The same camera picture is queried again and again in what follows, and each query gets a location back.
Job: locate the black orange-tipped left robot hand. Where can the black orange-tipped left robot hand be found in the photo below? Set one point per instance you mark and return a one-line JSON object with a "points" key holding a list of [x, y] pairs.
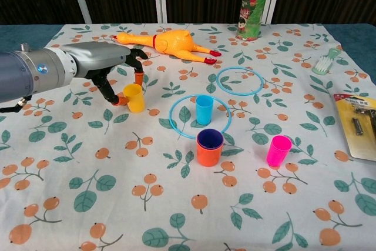
{"points": [[97, 57]]}

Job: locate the yellow plastic cup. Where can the yellow plastic cup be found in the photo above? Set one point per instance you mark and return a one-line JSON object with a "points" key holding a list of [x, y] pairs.
{"points": [[135, 101]]}

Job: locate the light blue plastic cup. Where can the light blue plastic cup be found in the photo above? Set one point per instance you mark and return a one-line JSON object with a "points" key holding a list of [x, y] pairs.
{"points": [[204, 113]]}

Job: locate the dark blue plastic cup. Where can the dark blue plastic cup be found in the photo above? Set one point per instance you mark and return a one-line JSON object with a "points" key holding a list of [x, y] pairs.
{"points": [[210, 139]]}

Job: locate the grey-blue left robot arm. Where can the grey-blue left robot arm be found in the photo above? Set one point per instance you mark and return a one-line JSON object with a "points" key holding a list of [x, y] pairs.
{"points": [[26, 71]]}

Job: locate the orange plastic cup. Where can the orange plastic cup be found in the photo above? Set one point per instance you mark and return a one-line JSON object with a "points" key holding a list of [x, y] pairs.
{"points": [[208, 157]]}

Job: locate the pink plastic cup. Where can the pink plastic cup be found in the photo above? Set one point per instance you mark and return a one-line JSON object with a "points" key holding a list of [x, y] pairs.
{"points": [[277, 152]]}

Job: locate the yellow rubber chicken toy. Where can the yellow rubber chicken toy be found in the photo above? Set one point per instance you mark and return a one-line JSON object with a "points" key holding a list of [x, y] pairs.
{"points": [[173, 43]]}

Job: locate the teal table cover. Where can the teal table cover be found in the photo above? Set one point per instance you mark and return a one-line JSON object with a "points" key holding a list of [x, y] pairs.
{"points": [[17, 36]]}

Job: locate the floral leaf print tablecloth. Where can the floral leaf print tablecloth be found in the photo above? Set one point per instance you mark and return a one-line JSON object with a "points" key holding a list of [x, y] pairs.
{"points": [[117, 204]]}

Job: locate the green chips can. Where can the green chips can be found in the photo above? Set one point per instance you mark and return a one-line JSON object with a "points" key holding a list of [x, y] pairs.
{"points": [[251, 13]]}

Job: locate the light green comb brush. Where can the light green comb brush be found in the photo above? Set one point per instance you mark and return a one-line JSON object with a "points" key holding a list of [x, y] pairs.
{"points": [[323, 63]]}

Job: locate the razor in yellow blister pack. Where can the razor in yellow blister pack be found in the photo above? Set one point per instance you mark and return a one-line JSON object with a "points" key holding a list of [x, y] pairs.
{"points": [[359, 145]]}

